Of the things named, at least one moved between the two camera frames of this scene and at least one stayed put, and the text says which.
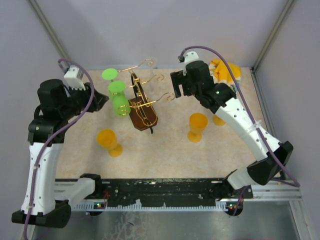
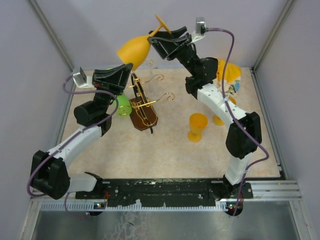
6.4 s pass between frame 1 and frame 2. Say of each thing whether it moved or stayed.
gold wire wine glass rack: stayed
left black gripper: moved
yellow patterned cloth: stayed
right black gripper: moved
